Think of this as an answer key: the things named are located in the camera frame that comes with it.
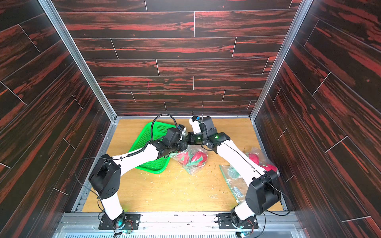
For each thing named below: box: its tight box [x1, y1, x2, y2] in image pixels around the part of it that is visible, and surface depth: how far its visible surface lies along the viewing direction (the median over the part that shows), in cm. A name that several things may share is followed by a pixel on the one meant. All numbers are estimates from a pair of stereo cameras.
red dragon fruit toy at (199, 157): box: [191, 150, 208, 166], surface depth 87 cm
